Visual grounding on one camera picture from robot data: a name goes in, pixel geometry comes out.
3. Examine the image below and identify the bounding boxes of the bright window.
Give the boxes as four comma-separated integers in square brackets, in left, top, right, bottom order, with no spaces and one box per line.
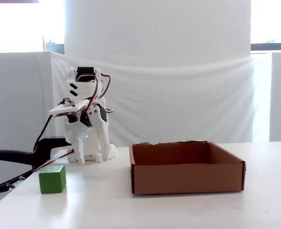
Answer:
[250,0,281,51]
[0,0,65,53]

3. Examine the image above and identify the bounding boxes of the white cloth backdrop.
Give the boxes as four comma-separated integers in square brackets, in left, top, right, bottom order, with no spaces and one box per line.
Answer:
[50,51,272,148]

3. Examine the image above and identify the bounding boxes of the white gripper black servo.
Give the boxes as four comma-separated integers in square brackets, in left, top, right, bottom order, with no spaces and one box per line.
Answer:
[63,104,111,166]

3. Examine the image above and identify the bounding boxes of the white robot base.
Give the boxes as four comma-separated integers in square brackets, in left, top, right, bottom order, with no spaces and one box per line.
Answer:
[67,143,118,165]

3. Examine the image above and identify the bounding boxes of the brown cardboard box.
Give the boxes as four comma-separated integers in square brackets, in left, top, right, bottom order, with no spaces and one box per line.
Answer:
[129,140,247,196]

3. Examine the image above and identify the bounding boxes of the white round column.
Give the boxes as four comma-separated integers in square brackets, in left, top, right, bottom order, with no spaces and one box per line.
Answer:
[63,0,252,63]

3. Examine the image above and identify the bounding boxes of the black clamp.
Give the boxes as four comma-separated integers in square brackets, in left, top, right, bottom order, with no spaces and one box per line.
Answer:
[0,135,68,170]

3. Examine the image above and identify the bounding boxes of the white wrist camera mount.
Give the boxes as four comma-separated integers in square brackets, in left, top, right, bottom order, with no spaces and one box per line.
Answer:
[48,99,90,118]

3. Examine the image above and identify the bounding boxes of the green cube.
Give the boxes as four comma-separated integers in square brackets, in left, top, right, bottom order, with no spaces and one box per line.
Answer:
[39,165,67,194]

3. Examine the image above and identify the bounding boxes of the black camera cable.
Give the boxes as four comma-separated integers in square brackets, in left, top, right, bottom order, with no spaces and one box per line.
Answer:
[32,115,55,156]

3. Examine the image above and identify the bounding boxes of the red servo wires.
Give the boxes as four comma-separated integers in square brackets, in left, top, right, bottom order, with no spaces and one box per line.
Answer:
[89,73,114,115]

